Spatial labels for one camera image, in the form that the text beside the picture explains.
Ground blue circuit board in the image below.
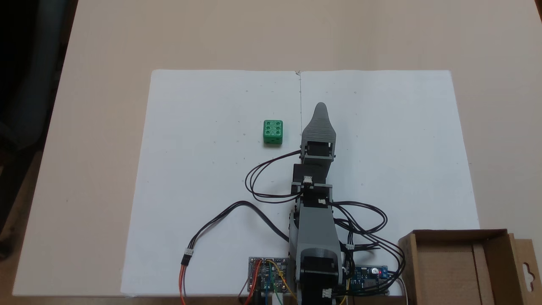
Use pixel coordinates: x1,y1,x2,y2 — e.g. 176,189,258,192
352,265,390,295

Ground green dice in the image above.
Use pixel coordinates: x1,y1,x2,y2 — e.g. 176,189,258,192
263,120,283,145

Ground white cable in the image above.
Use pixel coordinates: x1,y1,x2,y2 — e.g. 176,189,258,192
397,277,410,305

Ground brown cardboard box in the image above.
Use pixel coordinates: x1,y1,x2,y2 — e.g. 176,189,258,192
398,229,540,305

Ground white paper sheet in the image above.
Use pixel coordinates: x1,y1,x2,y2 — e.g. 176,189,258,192
121,69,302,297
299,70,481,297

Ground black base cable bundle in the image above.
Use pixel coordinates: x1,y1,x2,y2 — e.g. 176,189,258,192
339,229,408,294

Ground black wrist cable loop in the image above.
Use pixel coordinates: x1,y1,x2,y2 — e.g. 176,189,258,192
244,150,304,204

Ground black forearm cable loop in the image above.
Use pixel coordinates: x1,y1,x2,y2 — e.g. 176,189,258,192
329,201,388,238

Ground green circuit board with wires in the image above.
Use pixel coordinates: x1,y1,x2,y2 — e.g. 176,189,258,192
248,256,296,296

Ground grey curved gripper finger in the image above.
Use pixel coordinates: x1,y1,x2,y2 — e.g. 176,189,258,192
301,102,337,144

